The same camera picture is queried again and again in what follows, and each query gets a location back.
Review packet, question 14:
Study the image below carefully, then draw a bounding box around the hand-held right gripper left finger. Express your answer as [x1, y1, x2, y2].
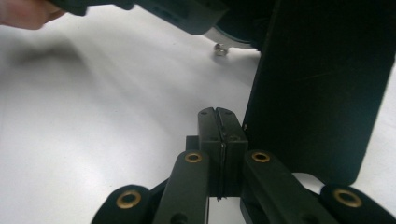
[186, 106, 224, 198]

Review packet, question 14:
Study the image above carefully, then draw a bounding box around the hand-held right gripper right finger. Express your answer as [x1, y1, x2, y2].
[217, 106, 249, 198]

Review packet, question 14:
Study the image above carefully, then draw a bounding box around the oval silver picture frame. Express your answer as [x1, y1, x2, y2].
[204, 0, 396, 187]

